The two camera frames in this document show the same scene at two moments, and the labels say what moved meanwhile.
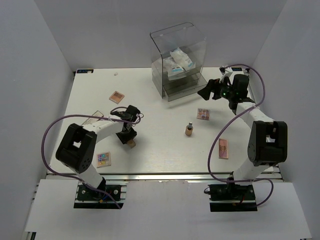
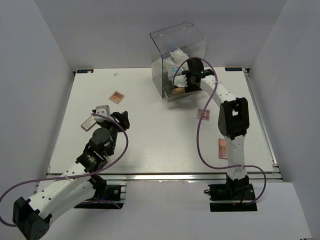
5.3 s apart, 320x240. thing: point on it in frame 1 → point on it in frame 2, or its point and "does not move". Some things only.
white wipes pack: (182, 58) does not move
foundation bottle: (131, 143) → (178, 90)
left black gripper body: (131, 128) → (114, 128)
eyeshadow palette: (203, 114) does not move
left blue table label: (85, 71) does not move
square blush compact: (116, 97) does not move
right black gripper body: (226, 91) → (191, 87)
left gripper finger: (131, 134) → (124, 120)
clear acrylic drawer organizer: (178, 60) does not move
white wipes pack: (174, 70) does not move
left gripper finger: (124, 137) → (116, 115)
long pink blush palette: (223, 148) does not move
